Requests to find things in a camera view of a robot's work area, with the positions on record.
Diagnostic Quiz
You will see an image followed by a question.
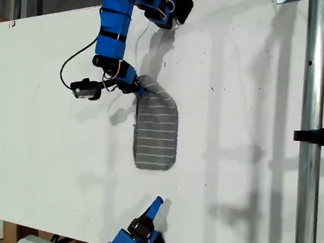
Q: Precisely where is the grey white-striped towel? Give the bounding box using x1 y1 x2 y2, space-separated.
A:
127 74 185 173

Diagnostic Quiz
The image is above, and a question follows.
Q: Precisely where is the brown cardboard box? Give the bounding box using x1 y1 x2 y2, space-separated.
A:
1 221 106 243

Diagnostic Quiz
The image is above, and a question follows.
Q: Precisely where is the white box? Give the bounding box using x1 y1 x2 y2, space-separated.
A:
17 233 64 243

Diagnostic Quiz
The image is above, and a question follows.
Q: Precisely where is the black clamp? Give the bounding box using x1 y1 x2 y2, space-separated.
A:
292 118 324 152

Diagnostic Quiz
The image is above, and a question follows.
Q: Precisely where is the black camera stalk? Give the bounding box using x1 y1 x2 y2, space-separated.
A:
95 79 121 94

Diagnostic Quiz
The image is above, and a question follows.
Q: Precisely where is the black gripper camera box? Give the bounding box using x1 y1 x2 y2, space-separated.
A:
69 76 103 102

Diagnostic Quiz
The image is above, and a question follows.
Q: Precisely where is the black camera cable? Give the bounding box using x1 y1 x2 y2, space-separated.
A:
58 32 99 92

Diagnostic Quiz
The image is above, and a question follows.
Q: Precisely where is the steel post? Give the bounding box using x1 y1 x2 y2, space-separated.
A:
285 0 324 243

